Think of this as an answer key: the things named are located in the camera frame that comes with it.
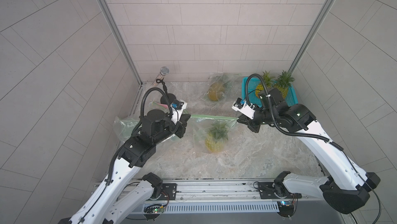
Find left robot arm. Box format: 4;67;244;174
60;109;191;224

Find left circuit board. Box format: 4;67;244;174
143;204;166;221

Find aluminium mounting rail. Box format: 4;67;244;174
88;178;346;204

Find yellow pineapple zip bag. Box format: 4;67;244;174
190;115;237;154

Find right circuit board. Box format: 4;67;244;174
277;201;295;219

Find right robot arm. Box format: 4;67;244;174
232;88;380;214

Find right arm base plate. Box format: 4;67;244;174
253;182;302;200

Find bagged pineapple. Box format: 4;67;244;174
207;81;226;101

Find teal plastic basket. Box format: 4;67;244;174
242;77;298;107

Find orange pineapple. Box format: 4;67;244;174
255;71;275;98

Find glitter silver microphone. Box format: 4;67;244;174
152;66;170;87

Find black microphone stand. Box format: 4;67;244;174
156;79;176;105

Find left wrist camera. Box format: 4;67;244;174
171;99;187;124

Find circuit board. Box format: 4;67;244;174
277;201;295;219
143;204;166;221

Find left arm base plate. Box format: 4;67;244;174
150;183;177;201

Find yellow pineapple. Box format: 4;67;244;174
205;122;229;153

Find orange pineapple zip bag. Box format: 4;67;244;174
149;101;186;141

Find zip-top bag green pineapple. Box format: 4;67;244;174
113;117;138;143

